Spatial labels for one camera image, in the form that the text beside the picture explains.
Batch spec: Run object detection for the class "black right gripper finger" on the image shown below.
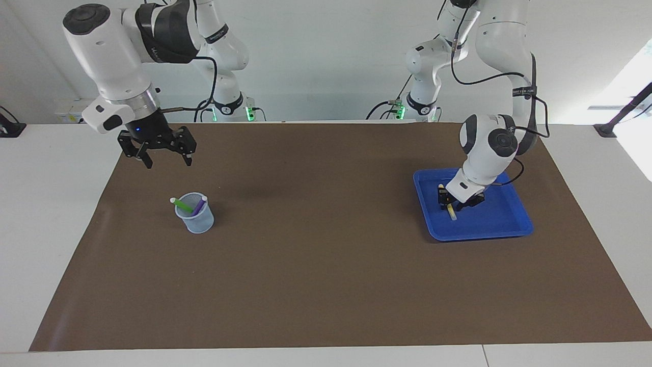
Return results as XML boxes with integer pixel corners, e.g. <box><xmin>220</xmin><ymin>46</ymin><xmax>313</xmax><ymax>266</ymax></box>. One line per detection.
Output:
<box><xmin>118</xmin><ymin>132</ymin><xmax>152</xmax><ymax>169</ymax></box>
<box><xmin>166</xmin><ymin>126</ymin><xmax>197</xmax><ymax>167</ymax></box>

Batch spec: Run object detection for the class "yellow marker pen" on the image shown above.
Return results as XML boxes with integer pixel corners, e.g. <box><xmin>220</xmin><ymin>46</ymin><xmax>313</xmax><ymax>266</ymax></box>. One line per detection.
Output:
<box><xmin>438</xmin><ymin>183</ymin><xmax>457</xmax><ymax>221</ymax></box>

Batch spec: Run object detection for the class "blue plastic tray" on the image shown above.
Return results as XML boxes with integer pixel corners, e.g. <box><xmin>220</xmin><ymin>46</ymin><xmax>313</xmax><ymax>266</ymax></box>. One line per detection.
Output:
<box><xmin>413</xmin><ymin>166</ymin><xmax>534</xmax><ymax>242</ymax></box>

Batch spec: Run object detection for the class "translucent plastic cup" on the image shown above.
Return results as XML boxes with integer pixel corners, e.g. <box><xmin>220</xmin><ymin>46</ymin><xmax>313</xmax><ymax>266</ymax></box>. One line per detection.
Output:
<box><xmin>175</xmin><ymin>192</ymin><xmax>215</xmax><ymax>234</ymax></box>

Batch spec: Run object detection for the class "brown table mat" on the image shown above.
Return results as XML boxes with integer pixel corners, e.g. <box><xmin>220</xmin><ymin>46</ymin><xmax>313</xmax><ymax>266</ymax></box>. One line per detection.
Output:
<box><xmin>29</xmin><ymin>121</ymin><xmax>652</xmax><ymax>352</ymax></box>

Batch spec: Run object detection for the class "black clamp stand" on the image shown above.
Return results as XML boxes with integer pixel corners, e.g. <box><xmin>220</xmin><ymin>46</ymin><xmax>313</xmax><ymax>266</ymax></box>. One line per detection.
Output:
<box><xmin>593</xmin><ymin>82</ymin><xmax>652</xmax><ymax>138</ymax></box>

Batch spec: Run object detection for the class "black base cable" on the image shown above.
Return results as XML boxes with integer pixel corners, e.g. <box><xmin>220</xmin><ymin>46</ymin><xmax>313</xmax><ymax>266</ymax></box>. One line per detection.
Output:
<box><xmin>366</xmin><ymin>75</ymin><xmax>414</xmax><ymax>121</ymax></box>
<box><xmin>194</xmin><ymin>98</ymin><xmax>214</xmax><ymax>123</ymax></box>

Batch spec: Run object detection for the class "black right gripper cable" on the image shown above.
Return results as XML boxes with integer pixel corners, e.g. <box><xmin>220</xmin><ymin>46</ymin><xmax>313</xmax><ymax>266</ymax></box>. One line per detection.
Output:
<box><xmin>155</xmin><ymin>55</ymin><xmax>219</xmax><ymax>113</ymax></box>

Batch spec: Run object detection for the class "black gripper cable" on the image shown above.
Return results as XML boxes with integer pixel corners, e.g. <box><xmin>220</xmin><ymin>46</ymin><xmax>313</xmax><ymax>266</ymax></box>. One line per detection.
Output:
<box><xmin>155</xmin><ymin>55</ymin><xmax>219</xmax><ymax>113</ymax></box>
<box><xmin>437</xmin><ymin>0</ymin><xmax>551</xmax><ymax>187</ymax></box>

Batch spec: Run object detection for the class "white wall socket box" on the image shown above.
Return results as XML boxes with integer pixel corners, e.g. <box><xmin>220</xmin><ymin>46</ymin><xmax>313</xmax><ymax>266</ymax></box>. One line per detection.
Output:
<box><xmin>55</xmin><ymin>99</ymin><xmax>102</xmax><ymax>124</ymax></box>

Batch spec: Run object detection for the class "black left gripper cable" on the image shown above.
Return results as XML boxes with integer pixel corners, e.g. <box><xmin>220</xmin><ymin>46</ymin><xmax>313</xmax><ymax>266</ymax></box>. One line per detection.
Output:
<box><xmin>437</xmin><ymin>0</ymin><xmax>551</xmax><ymax>187</ymax></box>

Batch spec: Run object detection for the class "black desk mount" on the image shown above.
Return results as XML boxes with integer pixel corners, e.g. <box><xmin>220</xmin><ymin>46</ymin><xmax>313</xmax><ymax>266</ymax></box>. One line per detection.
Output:
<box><xmin>0</xmin><ymin>106</ymin><xmax>27</xmax><ymax>138</ymax></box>

